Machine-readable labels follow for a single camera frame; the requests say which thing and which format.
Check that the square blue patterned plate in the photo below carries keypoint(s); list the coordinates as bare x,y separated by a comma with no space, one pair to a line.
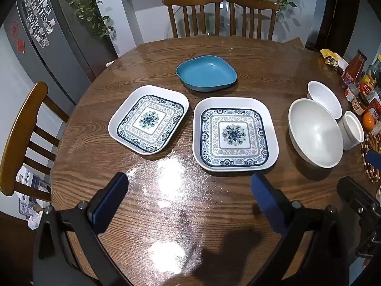
235,132

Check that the cluster of fridge photos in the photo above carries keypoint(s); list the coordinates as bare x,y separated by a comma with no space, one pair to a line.
40,15

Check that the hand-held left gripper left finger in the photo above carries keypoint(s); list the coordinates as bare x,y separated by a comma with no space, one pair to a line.
109,204

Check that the grey refrigerator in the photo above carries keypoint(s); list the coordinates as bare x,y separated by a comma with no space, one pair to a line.
68,50

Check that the blue bowl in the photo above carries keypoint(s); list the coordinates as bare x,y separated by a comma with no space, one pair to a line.
205,70

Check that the long green hanging vine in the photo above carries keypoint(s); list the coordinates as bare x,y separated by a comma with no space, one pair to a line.
89,9

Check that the medium white bowl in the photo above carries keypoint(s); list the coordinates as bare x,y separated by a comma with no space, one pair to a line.
326,96

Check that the pile of boxes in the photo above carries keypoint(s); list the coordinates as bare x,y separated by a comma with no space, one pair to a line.
29,184

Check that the square red fridge decoration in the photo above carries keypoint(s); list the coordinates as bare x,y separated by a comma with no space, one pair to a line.
20,45

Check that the white round plate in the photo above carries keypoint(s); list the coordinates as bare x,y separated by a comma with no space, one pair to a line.
378,193

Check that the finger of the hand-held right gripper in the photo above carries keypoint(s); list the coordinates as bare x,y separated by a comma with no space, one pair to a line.
352,192
374,159

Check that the orange fruit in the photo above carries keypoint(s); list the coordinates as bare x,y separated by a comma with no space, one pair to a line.
368,121

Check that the white crumpled bag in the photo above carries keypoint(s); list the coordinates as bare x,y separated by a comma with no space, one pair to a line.
35,219

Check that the wooden beaded trivet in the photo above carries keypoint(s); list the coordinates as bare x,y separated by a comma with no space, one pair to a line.
370,172

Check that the small jar with white label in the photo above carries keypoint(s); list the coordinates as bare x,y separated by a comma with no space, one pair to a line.
351,93

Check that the dark jar with label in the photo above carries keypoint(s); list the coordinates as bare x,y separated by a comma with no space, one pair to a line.
360,104

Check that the wooden chair with curved back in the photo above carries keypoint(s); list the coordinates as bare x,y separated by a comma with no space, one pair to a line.
26,119

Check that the round red fridge decoration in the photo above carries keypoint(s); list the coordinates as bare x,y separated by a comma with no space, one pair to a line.
14,29

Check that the dark wooden door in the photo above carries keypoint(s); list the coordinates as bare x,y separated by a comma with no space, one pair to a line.
336,12

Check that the small white bowl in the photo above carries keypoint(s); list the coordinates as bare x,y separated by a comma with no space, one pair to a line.
352,128

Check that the dark bottle with yellow cap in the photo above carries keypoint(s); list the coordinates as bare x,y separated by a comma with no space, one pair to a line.
374,71

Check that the rectangular blue patterned plate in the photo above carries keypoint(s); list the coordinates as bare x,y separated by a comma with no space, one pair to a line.
148,119

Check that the large white bowl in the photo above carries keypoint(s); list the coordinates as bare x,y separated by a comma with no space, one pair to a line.
315,134

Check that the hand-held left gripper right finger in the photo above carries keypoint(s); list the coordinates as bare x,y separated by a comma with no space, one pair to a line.
268,202

